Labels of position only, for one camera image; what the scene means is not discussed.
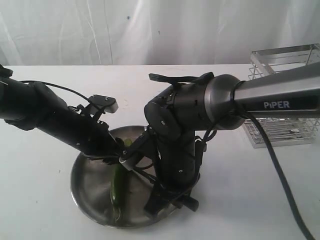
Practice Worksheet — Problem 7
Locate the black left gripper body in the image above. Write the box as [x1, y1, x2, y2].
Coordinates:
[36, 109, 122, 159]

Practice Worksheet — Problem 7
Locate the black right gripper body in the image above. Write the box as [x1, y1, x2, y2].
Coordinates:
[155, 130, 207, 192]

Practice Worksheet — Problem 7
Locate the green cucumber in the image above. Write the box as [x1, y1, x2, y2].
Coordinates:
[110, 164, 127, 222]

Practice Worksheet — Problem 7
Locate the knife with grey handle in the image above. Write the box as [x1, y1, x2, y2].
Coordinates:
[131, 163, 157, 185]

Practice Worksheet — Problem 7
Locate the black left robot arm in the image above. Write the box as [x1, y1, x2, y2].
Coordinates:
[0, 66, 124, 165]

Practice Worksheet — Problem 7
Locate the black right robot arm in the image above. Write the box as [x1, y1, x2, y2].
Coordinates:
[144, 63, 320, 216]

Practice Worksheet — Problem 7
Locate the round steel plate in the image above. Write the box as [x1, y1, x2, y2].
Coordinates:
[70, 125, 201, 221]

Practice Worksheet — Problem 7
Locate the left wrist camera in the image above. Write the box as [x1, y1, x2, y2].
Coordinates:
[88, 94, 119, 115]

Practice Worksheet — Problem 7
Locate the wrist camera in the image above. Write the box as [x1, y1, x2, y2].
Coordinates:
[117, 125, 155, 171]
[88, 94, 119, 115]

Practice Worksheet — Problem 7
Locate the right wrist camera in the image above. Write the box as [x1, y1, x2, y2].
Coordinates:
[117, 125, 155, 171]

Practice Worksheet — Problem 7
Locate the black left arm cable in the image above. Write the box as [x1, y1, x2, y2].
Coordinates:
[14, 79, 106, 118]

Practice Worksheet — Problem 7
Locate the wire metal utensil holder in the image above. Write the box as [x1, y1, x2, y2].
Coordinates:
[244, 43, 320, 147]

